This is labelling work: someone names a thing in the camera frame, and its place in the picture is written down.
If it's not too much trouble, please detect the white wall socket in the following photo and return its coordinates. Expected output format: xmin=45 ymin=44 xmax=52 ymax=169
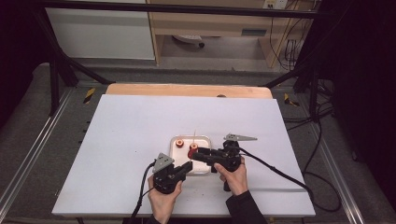
xmin=262 ymin=0 xmax=290 ymax=10

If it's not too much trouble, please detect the bundle of black cables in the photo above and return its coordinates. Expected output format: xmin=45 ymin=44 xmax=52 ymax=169
xmin=268 ymin=0 xmax=335 ymax=132

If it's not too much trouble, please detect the black curtain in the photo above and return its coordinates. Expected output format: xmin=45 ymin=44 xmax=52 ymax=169
xmin=314 ymin=0 xmax=396 ymax=203

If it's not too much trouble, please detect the office chair base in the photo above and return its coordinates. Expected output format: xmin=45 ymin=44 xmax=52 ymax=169
xmin=172 ymin=34 xmax=206 ymax=49

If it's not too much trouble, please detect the white cabinet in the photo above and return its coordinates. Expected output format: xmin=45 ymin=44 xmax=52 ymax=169
xmin=46 ymin=7 xmax=156 ymax=61

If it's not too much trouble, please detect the light wooden table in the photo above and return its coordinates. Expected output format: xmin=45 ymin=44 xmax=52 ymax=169
xmin=105 ymin=82 xmax=274 ymax=100

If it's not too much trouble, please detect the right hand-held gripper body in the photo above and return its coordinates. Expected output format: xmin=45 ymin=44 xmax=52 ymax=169
xmin=210 ymin=133 xmax=259 ymax=192

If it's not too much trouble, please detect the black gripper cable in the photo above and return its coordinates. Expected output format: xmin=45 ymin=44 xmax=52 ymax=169
xmin=128 ymin=160 xmax=157 ymax=224
xmin=238 ymin=147 xmax=342 ymax=214

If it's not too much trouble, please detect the person's left hand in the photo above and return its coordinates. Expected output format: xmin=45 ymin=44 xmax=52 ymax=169
xmin=147 ymin=174 xmax=184 ymax=224

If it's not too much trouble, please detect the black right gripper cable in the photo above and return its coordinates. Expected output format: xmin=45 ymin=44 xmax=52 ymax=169
xmin=238 ymin=147 xmax=342 ymax=214

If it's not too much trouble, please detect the light wooden desk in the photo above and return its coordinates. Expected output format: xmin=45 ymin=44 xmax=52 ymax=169
xmin=145 ymin=0 xmax=322 ymax=69

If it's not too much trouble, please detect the person's right hand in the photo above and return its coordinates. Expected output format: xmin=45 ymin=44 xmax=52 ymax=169
xmin=213 ymin=156 xmax=248 ymax=197

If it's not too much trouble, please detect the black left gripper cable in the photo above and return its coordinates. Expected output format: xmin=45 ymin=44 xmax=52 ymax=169
xmin=128 ymin=160 xmax=157 ymax=224

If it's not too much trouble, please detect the aluminium floor rail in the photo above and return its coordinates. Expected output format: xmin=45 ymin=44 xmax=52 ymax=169
xmin=0 ymin=88 xmax=76 ymax=206
xmin=309 ymin=122 xmax=366 ymax=224

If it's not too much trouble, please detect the square white metal tray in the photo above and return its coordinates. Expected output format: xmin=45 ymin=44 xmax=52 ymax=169
xmin=168 ymin=134 xmax=214 ymax=176

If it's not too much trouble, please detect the black metal frame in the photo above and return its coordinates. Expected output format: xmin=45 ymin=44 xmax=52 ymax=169
xmin=31 ymin=0 xmax=325 ymax=123

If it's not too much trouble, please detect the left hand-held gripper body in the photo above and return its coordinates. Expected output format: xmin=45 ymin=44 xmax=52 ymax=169
xmin=151 ymin=152 xmax=188 ymax=195

